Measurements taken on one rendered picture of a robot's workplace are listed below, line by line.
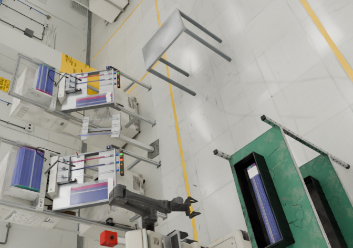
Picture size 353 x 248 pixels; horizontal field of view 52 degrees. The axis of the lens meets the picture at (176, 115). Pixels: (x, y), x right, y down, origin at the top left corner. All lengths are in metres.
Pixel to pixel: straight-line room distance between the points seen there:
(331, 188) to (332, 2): 1.99
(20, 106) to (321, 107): 3.64
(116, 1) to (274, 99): 5.10
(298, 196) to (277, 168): 0.23
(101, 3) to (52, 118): 3.62
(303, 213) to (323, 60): 1.92
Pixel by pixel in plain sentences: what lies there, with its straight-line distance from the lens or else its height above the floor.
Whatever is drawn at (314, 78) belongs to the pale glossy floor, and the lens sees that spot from 3.69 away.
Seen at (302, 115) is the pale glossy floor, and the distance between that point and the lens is 3.58.
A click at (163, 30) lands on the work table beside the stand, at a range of 4.51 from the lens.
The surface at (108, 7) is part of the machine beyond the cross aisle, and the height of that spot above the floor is 0.32.
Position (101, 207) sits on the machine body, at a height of 0.62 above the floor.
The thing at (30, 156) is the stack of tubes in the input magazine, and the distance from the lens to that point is 4.42.
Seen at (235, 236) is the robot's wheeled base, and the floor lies 0.28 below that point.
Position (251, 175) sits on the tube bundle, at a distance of 2.37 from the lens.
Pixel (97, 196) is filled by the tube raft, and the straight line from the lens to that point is 4.19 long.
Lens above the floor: 2.77
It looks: 34 degrees down
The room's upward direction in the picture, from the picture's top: 64 degrees counter-clockwise
